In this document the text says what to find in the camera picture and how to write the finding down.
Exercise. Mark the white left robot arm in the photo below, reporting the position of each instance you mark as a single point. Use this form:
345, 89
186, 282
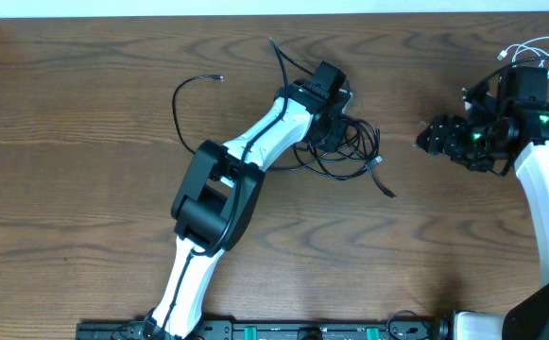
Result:
219, 192

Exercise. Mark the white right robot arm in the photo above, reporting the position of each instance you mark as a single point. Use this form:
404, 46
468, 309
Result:
521, 140

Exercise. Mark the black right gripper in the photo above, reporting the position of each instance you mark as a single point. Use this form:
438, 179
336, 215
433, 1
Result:
443, 139

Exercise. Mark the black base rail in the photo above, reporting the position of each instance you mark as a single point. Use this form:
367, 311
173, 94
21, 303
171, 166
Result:
404, 329

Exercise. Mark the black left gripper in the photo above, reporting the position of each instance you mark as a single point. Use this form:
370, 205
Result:
335, 144

